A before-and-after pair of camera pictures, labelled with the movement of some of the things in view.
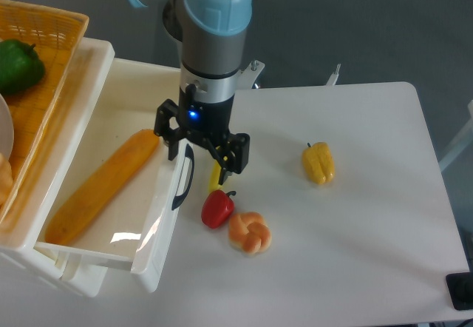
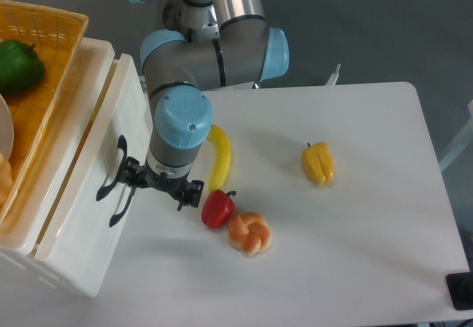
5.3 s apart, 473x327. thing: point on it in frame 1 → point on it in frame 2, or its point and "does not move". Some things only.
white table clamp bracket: x=334 y=76 does not move
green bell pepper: x=21 y=67 does not move
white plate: x=7 y=134 does not move
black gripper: x=209 y=123 → x=189 y=191
